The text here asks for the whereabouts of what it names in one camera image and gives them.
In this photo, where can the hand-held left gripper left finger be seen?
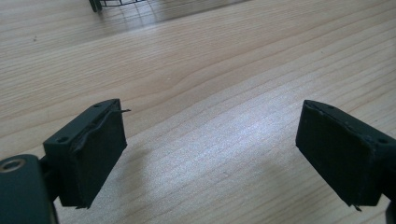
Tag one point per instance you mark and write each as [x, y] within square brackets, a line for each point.
[90, 155]

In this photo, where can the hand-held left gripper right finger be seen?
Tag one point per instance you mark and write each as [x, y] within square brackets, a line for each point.
[342, 155]

